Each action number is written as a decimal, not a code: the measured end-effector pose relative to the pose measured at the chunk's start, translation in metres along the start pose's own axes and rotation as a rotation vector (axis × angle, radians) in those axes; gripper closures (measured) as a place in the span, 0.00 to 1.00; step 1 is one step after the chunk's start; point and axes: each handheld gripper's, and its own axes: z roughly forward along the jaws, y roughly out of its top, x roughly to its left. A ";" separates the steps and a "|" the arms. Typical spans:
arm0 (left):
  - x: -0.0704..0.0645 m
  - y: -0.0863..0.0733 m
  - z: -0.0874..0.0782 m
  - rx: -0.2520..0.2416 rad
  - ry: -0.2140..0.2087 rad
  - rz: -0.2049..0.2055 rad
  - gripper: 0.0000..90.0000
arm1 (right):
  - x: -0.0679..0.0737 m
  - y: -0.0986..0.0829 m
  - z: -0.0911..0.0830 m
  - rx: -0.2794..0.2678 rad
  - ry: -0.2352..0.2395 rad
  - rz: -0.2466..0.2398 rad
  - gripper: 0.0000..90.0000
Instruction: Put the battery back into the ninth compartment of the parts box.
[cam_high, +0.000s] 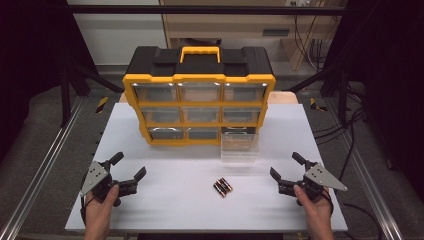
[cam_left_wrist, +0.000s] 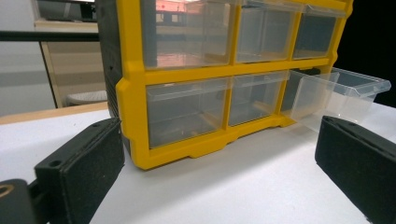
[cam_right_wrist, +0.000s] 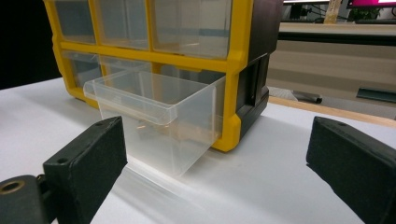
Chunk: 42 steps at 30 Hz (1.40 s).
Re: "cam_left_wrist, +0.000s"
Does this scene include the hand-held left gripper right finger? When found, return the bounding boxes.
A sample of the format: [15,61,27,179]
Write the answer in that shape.
[315,115,396,224]

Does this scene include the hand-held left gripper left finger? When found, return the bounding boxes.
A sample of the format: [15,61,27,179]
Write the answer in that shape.
[34,117,126,224]

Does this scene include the clear plastic drawer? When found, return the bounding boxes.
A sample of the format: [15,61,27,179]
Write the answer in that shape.
[292,4,347,61]
[281,66,392,133]
[140,0,241,70]
[228,70,289,127]
[236,0,304,63]
[146,77,232,149]

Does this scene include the yellow black drawer organizer cabinet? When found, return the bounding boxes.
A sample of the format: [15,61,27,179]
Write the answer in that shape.
[94,0,354,171]

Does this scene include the white round stool seat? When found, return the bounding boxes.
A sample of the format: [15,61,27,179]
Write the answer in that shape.
[65,90,108,106]

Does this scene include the beige wooden desk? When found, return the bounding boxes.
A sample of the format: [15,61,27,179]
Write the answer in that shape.
[34,20,108,108]

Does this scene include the black horizontal bar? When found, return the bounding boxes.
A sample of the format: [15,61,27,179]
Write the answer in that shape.
[0,30,101,43]

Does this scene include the black computer monitor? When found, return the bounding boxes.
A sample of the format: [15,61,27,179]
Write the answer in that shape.
[36,0,97,23]

